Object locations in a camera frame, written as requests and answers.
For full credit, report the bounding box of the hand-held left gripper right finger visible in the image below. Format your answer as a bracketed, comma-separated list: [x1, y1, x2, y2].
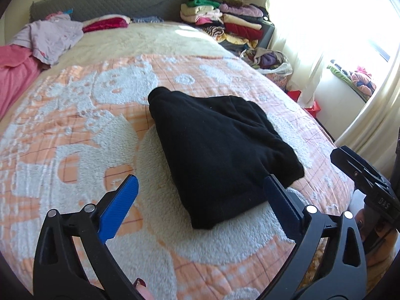
[259, 174, 368, 300]

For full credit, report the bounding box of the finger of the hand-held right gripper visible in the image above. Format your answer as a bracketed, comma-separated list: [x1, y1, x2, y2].
[331, 147, 380, 194]
[340, 146, 390, 186]

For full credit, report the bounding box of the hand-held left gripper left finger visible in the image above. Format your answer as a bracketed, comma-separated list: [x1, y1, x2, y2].
[33, 174, 147, 300]

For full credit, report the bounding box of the black sweater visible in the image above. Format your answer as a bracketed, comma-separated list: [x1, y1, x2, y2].
[147, 86, 305, 230]

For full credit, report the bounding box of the white bag of clothes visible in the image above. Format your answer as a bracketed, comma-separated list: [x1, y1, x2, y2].
[240, 47, 293, 76]

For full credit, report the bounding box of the pile of folded clothes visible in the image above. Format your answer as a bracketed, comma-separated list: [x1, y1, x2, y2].
[179, 0, 271, 46]

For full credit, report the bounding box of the person's right hand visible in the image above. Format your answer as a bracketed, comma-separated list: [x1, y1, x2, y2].
[354, 208, 396, 258]

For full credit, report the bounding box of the person's left hand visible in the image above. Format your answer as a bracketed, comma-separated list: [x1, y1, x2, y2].
[133, 279, 155, 300]

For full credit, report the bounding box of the cream curtain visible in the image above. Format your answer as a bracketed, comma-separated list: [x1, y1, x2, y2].
[265, 0, 400, 151]

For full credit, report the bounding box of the orange pink cloth bundle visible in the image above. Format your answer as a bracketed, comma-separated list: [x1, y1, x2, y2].
[350, 67, 377, 96]

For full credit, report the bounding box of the orange white patterned blanket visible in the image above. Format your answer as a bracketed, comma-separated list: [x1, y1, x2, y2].
[0, 20, 369, 300]

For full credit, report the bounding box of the green cloth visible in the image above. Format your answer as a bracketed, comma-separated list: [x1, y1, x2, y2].
[326, 64, 354, 83]

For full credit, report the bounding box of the floral pillow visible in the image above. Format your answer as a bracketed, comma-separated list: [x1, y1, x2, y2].
[272, 71, 291, 90]

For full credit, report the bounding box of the dark nightstand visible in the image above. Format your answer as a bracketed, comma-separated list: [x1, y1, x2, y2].
[258, 22, 276, 49]

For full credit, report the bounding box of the pink quilt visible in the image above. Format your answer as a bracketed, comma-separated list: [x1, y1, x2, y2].
[0, 44, 43, 121]

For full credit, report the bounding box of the lilac garment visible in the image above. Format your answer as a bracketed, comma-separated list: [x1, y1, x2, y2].
[6, 12, 84, 66]

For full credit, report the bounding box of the red cushion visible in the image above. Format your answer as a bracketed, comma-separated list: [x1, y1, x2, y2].
[82, 14, 132, 33]

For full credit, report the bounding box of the blue patterned cloth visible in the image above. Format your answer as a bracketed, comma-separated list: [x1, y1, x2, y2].
[131, 15, 165, 23]

